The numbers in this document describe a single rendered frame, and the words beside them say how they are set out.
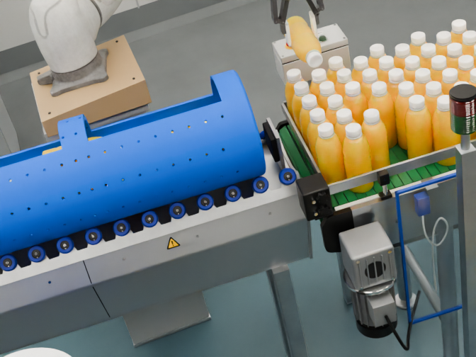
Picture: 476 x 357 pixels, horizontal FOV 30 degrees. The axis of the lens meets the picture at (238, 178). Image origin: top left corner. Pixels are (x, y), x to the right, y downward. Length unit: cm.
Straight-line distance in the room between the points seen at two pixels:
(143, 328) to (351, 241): 122
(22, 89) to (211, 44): 106
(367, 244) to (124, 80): 89
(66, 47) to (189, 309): 112
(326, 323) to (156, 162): 126
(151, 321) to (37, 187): 120
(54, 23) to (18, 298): 79
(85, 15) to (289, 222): 87
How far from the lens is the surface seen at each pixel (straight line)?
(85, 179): 217
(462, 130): 206
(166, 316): 326
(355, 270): 225
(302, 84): 242
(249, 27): 496
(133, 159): 216
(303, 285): 336
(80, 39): 266
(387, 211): 233
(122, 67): 272
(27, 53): 513
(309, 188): 221
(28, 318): 246
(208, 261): 241
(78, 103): 264
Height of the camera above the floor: 242
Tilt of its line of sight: 38 degrees down
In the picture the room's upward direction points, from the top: 14 degrees counter-clockwise
